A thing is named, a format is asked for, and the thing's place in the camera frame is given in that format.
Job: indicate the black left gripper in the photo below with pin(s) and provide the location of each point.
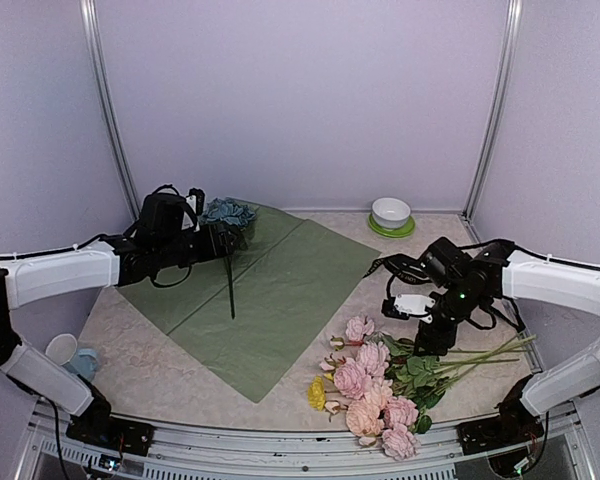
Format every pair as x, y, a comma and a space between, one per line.
208, 253

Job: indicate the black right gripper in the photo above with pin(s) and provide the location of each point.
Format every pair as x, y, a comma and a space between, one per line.
438, 342

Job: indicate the blue fake flower stem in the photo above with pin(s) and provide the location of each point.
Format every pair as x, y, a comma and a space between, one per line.
229, 213

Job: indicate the green pink wrapping paper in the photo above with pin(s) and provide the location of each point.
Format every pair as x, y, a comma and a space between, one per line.
248, 330

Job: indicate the pink rose stem bunch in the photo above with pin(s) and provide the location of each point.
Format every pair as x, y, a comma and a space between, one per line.
385, 391

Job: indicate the yellow fake flower stem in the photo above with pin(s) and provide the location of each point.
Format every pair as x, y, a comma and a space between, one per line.
318, 391

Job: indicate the black printed ribbon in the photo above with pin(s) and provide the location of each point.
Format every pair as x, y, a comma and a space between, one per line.
401, 266

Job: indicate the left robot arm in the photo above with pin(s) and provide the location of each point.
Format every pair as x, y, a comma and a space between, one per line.
47, 278

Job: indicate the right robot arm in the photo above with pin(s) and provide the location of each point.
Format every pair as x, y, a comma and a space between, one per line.
559, 297

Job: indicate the green plate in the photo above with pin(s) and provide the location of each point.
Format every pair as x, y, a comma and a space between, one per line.
406, 230

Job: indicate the white ceramic bowl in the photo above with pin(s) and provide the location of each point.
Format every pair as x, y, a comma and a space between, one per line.
390, 213

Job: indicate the white paper cup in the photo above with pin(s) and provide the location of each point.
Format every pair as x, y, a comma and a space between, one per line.
62, 349

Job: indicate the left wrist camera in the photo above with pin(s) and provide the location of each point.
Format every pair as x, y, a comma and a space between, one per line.
196, 199

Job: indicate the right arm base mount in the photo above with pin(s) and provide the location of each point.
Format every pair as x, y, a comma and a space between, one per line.
503, 430

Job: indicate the aluminium front rail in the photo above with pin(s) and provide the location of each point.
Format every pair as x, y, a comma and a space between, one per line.
191, 452

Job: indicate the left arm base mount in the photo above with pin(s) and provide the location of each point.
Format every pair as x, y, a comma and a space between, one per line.
121, 435

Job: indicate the aluminium frame post left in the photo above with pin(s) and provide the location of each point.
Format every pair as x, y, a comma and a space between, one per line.
90, 21

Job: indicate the aluminium frame post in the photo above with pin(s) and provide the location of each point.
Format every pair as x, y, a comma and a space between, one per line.
90, 21
505, 66

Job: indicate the aluminium frame post right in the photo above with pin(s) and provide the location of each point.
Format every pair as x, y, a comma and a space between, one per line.
505, 66

